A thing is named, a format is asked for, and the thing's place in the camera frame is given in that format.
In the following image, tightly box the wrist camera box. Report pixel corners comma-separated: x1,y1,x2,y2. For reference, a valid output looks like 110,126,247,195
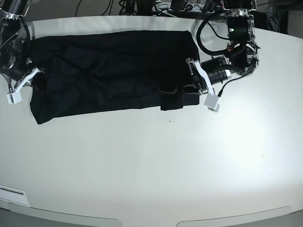
204,94,220,113
7,91,22,104

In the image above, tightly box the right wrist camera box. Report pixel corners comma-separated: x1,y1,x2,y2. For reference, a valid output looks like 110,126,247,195
7,91,22,104

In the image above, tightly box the black T-shirt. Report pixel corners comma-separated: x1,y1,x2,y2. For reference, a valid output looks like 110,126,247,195
29,31,199,124

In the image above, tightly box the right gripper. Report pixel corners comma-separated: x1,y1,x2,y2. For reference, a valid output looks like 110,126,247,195
7,58,47,91

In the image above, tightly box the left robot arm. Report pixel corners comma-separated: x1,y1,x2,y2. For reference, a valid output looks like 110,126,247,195
154,0,259,84

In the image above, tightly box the white label sticker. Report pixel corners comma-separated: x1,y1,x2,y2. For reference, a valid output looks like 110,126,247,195
0,185,30,207

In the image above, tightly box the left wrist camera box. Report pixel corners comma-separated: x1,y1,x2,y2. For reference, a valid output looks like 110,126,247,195
204,94,220,113

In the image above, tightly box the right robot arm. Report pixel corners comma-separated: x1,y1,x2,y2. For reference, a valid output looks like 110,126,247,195
0,0,45,92

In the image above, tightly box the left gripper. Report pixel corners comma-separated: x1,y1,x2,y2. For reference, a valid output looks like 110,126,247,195
160,56,231,96

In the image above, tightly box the black cables and equipment clutter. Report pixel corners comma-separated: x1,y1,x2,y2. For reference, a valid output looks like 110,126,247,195
75,0,303,34

